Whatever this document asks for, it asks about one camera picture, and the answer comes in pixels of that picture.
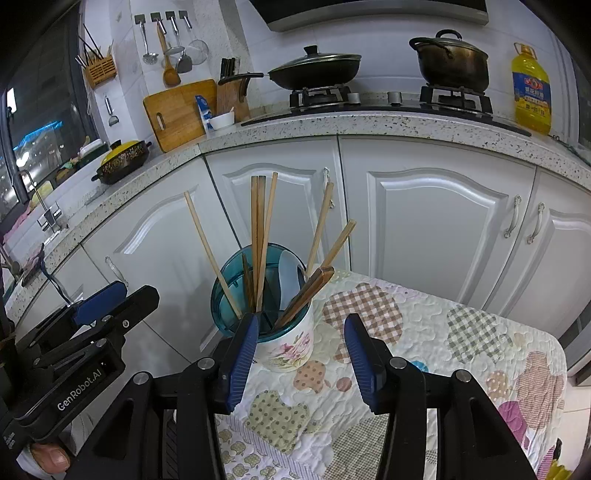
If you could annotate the black range hood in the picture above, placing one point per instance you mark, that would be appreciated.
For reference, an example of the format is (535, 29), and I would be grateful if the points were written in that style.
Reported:
(369, 11)

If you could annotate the white plastic rice spoon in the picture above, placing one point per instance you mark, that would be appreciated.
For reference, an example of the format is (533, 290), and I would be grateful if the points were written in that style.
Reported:
(290, 277)

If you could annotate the hanging wooden spatula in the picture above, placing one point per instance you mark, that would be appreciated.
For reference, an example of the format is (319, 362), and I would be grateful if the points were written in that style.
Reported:
(171, 76)

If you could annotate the person's left hand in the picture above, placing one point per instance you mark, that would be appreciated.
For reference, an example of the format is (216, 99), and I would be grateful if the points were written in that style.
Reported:
(48, 457)

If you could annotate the quilted patchwork tablecloth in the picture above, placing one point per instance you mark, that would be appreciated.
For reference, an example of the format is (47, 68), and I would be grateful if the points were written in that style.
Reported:
(438, 350)

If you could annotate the bamboo wall chopstick holder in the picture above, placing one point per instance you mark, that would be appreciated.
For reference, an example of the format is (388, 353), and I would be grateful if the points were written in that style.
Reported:
(99, 71)

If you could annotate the speckled stone countertop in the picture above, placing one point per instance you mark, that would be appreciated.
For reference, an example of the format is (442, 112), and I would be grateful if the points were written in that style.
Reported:
(369, 122)

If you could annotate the black stockpot with lid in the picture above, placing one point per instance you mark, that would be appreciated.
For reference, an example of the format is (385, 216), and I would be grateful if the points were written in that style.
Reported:
(452, 64)

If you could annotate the metal kitchen faucet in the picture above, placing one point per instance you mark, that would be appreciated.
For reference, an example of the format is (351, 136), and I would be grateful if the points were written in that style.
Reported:
(48, 217)

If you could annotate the blue and white carton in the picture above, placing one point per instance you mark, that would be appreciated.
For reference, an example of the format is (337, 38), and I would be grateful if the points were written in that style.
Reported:
(203, 113)

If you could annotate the black gas stove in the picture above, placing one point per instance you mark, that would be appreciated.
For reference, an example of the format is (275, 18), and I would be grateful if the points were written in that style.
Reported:
(318, 99)

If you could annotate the small white bowl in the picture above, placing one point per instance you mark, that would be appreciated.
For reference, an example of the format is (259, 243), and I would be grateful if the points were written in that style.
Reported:
(221, 122)

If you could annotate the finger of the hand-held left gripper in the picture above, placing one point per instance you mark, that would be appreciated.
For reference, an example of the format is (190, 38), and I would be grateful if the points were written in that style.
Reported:
(99, 300)
(134, 302)

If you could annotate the hanging metal spatula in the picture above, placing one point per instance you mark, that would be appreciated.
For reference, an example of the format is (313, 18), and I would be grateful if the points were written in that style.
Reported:
(183, 62)

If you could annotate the hanging mesh strainer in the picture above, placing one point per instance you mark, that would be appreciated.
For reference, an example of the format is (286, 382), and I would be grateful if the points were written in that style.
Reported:
(198, 50)

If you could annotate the white cabinet door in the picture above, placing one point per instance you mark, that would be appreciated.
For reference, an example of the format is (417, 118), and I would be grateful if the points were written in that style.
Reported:
(554, 277)
(438, 221)
(157, 240)

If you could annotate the hanging metal peeler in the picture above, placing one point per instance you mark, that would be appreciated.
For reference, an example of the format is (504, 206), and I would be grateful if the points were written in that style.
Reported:
(113, 120)

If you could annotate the yellow cooking oil bottle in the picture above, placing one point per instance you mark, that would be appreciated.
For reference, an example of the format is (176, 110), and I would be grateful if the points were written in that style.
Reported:
(531, 101)

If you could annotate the yellow lidded casserole pot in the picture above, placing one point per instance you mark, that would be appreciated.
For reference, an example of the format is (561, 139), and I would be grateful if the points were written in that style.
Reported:
(122, 159)

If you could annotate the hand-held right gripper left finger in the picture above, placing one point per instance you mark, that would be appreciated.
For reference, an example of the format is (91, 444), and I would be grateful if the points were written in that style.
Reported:
(242, 364)

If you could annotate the kitchen window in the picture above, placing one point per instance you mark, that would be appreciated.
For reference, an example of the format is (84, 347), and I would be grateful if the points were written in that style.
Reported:
(41, 115)

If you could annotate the bundle of wooden chopsticks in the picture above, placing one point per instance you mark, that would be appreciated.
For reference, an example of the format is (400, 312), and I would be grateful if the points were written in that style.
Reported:
(295, 194)

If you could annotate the wooden cutting board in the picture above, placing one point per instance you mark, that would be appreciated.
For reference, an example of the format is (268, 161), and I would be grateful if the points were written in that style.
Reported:
(180, 115)

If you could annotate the hanging metal ladle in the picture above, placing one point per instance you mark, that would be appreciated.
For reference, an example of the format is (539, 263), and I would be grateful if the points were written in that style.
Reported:
(150, 57)

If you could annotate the wooden knife block with knives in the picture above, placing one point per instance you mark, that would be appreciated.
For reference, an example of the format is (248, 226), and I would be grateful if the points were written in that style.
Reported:
(231, 99)

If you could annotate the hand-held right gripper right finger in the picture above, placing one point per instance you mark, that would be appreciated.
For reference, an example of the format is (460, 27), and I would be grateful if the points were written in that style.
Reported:
(362, 364)

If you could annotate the floral utensil holder teal rim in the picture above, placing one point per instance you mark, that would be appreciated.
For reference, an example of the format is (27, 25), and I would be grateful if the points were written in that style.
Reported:
(286, 346)

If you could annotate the black wok with glass lid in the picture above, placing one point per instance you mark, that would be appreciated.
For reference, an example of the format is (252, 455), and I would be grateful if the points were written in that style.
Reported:
(314, 71)

